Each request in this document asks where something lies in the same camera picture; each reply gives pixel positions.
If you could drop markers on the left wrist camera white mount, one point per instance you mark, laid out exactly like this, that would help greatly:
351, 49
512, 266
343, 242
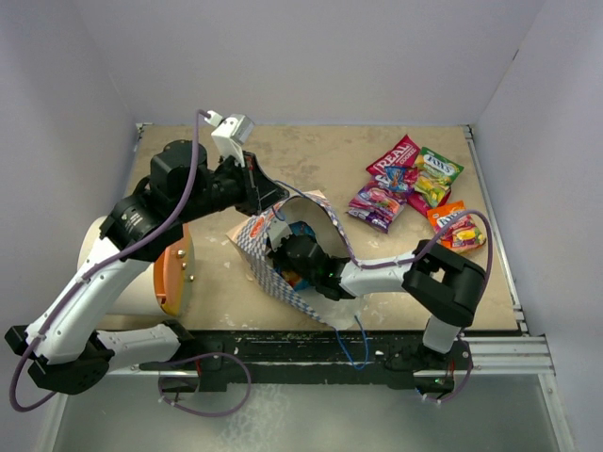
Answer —
230, 134

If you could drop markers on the green yellow candy packet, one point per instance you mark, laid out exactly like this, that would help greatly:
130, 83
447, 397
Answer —
433, 176

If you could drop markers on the orange snack packet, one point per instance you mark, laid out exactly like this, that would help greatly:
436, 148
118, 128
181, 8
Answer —
463, 235

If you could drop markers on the blue checkered paper bag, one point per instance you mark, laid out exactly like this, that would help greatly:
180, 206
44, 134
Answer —
256, 236

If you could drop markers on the pink cookie snack packet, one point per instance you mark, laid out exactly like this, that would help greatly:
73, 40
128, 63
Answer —
403, 155

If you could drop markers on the blue snack packet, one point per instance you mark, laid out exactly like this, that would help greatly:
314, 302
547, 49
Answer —
293, 279

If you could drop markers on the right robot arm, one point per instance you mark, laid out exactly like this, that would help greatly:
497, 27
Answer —
445, 283

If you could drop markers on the blue chocolate candy packet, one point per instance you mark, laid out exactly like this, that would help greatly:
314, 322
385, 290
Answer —
394, 179

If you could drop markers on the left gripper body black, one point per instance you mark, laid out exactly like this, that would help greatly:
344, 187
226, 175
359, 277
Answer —
232, 187

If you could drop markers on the aluminium table frame rail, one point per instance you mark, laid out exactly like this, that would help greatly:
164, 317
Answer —
512, 353

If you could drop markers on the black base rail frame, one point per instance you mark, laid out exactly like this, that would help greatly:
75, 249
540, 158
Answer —
397, 360

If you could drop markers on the purple pink candy packet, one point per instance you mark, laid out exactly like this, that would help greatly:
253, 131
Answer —
376, 205

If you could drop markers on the white cylinder orange lid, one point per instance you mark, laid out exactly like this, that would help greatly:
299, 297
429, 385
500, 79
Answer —
159, 288

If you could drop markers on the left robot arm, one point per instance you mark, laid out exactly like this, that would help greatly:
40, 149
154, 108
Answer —
63, 351

